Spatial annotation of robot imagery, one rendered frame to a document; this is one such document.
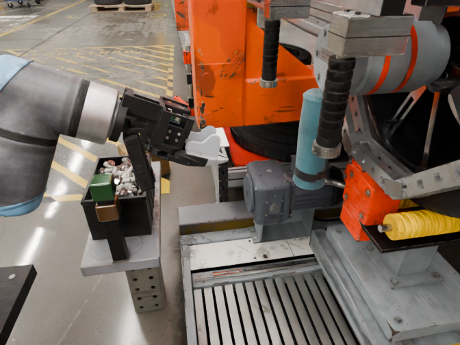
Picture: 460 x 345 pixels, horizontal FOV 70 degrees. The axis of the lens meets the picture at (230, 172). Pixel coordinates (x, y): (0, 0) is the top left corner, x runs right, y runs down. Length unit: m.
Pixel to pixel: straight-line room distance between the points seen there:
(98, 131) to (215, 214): 0.91
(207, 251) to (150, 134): 0.80
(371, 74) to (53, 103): 0.51
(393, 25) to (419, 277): 0.80
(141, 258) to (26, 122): 0.39
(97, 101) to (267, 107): 0.73
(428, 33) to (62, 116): 0.61
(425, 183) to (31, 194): 0.65
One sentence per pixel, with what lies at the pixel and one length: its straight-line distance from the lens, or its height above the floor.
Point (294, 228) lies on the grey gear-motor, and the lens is 1.39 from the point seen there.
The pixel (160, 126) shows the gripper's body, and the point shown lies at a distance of 0.53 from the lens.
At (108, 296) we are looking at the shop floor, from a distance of 1.33.
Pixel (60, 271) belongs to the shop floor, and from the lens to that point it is 1.47.
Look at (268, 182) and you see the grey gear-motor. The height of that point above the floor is 0.41.
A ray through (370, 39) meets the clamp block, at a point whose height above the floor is 0.92.
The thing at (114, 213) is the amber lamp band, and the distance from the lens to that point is 0.69.
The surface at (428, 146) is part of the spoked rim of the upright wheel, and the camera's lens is 0.84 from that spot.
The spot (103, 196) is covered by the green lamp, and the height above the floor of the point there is 0.63.
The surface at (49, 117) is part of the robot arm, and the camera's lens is 0.52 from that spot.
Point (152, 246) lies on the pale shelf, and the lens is 0.80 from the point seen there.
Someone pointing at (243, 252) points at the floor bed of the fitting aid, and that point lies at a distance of 1.28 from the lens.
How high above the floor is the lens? 1.00
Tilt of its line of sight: 33 degrees down
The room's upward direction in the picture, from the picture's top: straight up
